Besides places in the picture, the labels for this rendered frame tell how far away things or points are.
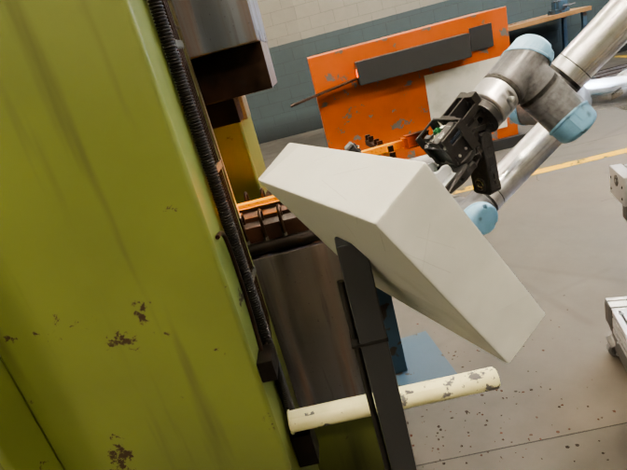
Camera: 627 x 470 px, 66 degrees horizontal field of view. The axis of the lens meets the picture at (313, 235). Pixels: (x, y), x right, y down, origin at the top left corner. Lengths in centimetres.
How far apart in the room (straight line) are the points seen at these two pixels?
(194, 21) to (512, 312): 77
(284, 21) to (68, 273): 801
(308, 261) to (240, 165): 45
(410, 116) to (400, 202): 434
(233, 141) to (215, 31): 49
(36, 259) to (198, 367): 33
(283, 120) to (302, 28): 154
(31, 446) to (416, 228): 85
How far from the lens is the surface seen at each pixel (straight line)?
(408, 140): 166
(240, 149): 146
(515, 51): 94
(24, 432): 110
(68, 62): 82
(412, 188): 48
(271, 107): 878
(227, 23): 103
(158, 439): 107
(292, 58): 872
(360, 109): 472
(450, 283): 54
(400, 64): 458
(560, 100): 94
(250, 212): 123
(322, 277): 115
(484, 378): 108
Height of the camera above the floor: 133
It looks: 20 degrees down
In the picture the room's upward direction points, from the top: 15 degrees counter-clockwise
